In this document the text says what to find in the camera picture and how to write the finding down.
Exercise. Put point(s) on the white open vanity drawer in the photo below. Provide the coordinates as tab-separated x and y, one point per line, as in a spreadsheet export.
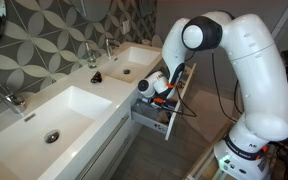
180	100

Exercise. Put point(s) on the white vanity cabinet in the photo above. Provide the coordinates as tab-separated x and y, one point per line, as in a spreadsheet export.
117	110

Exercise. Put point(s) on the beige bath mat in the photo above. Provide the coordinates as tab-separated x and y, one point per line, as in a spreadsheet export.
210	113

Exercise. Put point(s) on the wooden robot mount table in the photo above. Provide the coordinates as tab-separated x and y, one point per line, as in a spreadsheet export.
200	166

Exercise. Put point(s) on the black hair clip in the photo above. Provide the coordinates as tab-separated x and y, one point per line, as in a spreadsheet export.
96	77

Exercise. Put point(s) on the white toilet paper roll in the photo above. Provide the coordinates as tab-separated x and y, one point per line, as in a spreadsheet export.
146	42

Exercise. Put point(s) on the white wall switch plate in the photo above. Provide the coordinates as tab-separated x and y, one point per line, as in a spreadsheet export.
126	26

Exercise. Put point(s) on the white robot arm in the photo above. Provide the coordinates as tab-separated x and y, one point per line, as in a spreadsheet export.
257	66

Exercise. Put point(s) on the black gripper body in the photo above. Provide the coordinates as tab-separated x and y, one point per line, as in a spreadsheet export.
164	104

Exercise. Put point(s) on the chrome faucet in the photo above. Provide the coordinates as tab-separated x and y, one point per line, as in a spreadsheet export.
12	100
109	48

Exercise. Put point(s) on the white rectangular sink basin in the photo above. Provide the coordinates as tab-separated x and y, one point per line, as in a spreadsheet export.
134	63
67	123

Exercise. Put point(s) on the clear soap dispenser bottle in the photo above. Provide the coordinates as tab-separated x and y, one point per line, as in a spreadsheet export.
91	58

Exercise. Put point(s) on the chrome sink drain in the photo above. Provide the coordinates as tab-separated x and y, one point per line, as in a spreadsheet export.
126	71
52	136

